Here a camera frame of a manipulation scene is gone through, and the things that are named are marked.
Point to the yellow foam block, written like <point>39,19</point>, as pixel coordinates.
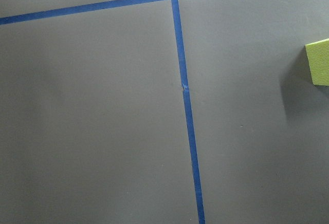
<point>317,55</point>

